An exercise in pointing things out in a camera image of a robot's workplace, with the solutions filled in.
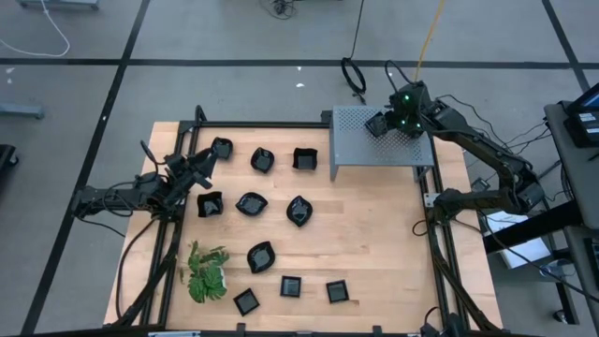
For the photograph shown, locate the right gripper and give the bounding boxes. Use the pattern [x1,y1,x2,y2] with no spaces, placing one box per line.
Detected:
[384,81,431,139]

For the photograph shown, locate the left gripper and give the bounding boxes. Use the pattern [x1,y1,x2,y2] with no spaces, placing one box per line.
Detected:
[158,148,220,207]

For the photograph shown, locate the black rounded square plate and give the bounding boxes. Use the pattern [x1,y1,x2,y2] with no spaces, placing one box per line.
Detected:
[210,137,234,161]

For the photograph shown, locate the black deep square bowl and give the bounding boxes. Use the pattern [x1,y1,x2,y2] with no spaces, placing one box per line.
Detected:
[196,190,225,219]
[292,147,319,171]

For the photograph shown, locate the black leaf shaped plate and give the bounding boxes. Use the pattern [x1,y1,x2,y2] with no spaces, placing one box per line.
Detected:
[249,146,276,174]
[285,195,314,228]
[245,240,277,275]
[234,191,270,217]

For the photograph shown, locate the grey perforated metal shelf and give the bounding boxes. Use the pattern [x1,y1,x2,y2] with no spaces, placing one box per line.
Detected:
[329,105,435,183]

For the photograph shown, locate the green potted artificial plant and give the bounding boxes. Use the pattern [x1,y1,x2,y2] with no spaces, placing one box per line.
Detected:
[179,240,231,304]

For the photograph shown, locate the white paper sheet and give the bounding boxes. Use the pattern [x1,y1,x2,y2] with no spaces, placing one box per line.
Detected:
[485,205,553,271]

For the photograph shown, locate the black steel floor beam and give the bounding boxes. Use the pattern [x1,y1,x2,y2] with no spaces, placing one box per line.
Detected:
[483,199,584,256]

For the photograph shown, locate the grey metal foot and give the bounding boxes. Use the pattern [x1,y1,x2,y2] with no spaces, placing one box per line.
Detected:
[0,103,46,121]

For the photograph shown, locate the black laptop computer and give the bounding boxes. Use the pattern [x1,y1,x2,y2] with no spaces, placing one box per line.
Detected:
[563,82,599,149]

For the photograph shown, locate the black wheeled object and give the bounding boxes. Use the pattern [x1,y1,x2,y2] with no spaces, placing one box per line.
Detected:
[0,143,21,182]

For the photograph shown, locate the grey side table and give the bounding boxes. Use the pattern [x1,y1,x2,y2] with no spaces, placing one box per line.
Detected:
[544,100,599,324]

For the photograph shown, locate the grey cart base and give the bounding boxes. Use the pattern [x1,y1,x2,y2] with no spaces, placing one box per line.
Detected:
[16,0,100,11]

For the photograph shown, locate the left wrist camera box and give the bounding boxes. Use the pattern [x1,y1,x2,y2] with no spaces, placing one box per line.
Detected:
[163,153,189,173]

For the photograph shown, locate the black aluminium table frame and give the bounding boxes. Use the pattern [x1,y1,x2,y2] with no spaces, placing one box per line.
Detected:
[105,105,504,337]

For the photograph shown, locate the black coiled hanging cable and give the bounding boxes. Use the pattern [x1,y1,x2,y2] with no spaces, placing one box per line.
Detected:
[340,0,369,105]

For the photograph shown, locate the yellow hanging cable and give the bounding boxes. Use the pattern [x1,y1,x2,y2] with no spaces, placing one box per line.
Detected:
[414,0,446,83]

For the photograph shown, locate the thin black floor cable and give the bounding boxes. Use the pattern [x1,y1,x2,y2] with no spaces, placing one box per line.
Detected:
[433,93,553,188]

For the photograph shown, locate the black cable tangle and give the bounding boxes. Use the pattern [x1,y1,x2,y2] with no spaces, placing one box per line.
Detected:
[258,0,301,21]

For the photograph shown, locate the white floor cable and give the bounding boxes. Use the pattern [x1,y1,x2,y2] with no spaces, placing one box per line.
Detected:
[0,0,71,58]

